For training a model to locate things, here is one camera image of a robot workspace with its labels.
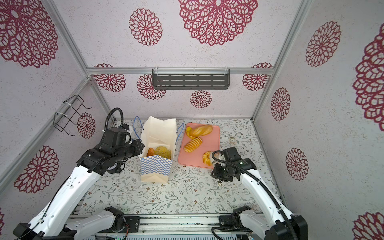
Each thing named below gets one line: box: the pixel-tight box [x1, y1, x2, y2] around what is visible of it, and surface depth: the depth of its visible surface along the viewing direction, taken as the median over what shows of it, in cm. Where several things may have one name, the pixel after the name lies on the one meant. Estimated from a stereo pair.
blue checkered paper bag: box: [139, 116, 177, 184], surface depth 81 cm
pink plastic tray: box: [178, 122, 220, 169], surface depth 106 cm
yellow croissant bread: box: [186, 126, 197, 140], surface depth 111 cm
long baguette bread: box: [190, 124, 213, 137], surface depth 108 cm
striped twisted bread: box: [183, 137, 203, 153], surface depth 102 cm
